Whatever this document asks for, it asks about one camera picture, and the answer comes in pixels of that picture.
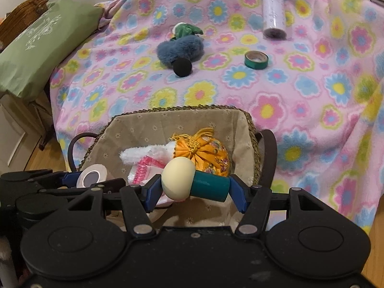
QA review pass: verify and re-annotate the pink floral fleece blanket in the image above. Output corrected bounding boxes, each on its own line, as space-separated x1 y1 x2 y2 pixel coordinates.
49 0 384 237

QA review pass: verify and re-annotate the green plush toy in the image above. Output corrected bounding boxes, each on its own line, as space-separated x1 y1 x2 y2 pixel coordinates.
169 22 205 40

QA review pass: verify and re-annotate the cream teal wooden mushroom toy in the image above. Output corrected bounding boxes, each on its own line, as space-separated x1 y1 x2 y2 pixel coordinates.
161 157 231 203

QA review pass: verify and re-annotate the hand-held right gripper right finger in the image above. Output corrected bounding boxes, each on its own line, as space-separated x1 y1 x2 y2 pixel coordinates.
228 174 326 237

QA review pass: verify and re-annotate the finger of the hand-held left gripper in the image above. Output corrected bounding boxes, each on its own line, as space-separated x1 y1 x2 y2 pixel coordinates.
0 169 82 190
39 178 126 193

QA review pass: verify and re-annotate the woven basket with beige liner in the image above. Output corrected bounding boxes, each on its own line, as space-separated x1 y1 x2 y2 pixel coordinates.
68 104 277 231

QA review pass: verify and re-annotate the beige tape roll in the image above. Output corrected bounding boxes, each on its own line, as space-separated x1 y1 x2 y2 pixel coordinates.
76 164 107 189

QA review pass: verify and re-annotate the purple white bottle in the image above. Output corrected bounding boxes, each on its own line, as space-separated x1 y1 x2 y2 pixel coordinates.
260 0 293 41

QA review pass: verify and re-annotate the brown wicker basket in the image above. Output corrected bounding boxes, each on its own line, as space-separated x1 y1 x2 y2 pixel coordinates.
0 0 50 47

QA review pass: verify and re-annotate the green tape roll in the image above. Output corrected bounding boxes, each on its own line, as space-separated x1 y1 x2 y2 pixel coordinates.
244 50 269 70

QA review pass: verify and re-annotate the blue-grey fluffy pouch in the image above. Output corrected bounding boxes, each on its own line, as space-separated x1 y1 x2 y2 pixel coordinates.
157 36 205 69

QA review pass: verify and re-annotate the green printed bag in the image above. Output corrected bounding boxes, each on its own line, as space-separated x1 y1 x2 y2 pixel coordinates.
0 0 104 102

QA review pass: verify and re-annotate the white teddy bear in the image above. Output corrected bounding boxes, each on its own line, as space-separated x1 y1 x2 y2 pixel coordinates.
120 142 176 165

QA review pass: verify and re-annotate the orange satin drawstring pouch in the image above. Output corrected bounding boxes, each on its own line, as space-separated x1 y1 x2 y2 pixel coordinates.
172 127 231 178

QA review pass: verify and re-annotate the black foam ball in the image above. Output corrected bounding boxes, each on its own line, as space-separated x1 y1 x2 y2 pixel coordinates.
174 58 193 77

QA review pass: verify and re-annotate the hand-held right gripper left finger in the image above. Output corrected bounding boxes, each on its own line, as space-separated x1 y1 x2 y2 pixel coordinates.
64 174 163 237

